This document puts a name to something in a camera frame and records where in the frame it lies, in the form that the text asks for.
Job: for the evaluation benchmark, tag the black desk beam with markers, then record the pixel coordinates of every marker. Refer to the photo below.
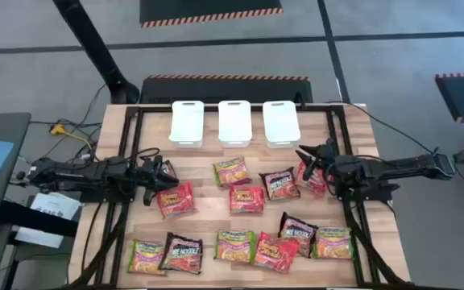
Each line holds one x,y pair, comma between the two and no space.
34,219

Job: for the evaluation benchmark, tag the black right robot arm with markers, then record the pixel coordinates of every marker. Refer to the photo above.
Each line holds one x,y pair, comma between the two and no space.
397,165

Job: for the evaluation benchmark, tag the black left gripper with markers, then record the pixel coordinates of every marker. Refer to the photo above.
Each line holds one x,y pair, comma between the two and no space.
149,175

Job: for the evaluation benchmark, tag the white printed paper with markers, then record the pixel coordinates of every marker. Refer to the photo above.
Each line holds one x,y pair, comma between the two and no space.
38,237
55,205

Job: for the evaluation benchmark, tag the black round stand post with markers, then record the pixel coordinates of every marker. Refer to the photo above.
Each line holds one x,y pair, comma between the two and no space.
91,44

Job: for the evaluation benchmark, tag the white plastic bin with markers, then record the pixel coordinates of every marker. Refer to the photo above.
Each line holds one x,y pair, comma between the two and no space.
234,125
281,125
186,125

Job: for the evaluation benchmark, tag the grey desk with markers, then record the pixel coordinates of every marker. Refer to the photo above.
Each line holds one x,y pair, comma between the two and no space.
14,125

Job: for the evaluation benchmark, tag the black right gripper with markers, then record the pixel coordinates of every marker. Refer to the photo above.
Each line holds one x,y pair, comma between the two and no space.
328,163

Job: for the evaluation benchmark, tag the black fire noodle pack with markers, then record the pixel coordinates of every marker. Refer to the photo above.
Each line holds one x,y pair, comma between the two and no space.
279,184
296,229
166,171
181,253

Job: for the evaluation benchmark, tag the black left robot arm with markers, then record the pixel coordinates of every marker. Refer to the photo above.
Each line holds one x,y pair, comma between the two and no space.
75,175

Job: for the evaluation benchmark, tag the red spicy chicken noodle pack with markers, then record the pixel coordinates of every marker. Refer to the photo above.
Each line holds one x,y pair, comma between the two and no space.
275,253
247,199
318,186
175,200

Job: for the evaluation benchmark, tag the lime chili shrimp ramen pack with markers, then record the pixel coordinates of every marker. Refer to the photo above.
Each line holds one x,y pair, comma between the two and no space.
332,243
232,172
234,246
146,258

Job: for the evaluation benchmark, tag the black metal table frame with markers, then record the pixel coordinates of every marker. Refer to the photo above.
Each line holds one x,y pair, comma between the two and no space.
151,108

